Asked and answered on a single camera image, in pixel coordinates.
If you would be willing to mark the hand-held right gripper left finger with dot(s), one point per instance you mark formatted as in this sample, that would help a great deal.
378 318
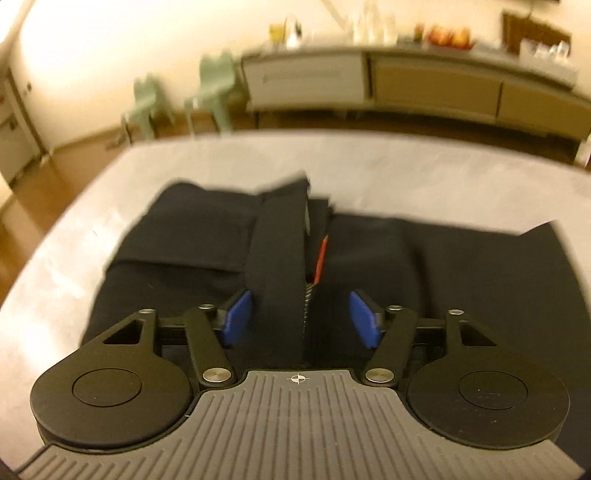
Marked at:
238 318

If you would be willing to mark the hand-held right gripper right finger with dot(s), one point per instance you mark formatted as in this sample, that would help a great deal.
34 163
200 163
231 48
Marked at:
364 318

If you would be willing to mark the black garment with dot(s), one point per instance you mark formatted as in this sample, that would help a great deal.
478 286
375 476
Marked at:
461 277

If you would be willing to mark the pale green chair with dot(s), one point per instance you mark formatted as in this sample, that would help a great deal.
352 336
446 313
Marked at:
213 85
147 104

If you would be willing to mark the long low sideboard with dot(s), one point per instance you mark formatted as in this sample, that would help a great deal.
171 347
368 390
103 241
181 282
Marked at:
438 87

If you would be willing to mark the yellow-green cup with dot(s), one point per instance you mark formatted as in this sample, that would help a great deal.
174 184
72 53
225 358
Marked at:
277 33

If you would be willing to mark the white cabinet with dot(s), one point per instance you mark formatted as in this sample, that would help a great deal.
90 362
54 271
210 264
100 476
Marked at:
14 134

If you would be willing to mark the bowl of fruit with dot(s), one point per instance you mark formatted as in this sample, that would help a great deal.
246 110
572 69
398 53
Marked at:
450 38

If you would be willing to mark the clear glass bottles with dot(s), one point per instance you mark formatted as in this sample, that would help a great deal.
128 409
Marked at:
371 23

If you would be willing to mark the clear drinking glasses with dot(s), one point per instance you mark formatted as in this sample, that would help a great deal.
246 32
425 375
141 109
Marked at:
549 50

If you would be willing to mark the brown woven basket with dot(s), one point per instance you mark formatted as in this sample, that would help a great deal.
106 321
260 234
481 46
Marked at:
531 27

